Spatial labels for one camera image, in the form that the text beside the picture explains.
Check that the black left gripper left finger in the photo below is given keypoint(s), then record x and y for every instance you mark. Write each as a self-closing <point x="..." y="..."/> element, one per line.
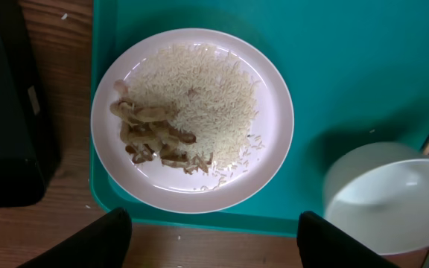
<point x="103" y="243"/>

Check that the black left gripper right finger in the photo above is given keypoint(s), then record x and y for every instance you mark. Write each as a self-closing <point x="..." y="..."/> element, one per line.
<point x="321" y="244"/>

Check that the white bowl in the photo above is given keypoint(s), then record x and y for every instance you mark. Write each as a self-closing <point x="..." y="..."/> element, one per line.
<point x="379" y="195"/>

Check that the black bin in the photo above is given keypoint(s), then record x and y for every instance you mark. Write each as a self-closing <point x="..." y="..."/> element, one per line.
<point x="29" y="154"/>

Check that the pink plate with food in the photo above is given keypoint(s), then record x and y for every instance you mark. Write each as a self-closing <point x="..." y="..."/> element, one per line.
<point x="168" y="189"/>

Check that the rice and meat leftovers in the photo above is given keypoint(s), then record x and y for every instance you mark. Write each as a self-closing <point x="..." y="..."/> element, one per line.
<point x="191" y="106"/>

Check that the teal serving tray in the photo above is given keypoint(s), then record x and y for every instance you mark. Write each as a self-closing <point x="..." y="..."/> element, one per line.
<point x="357" y="71"/>

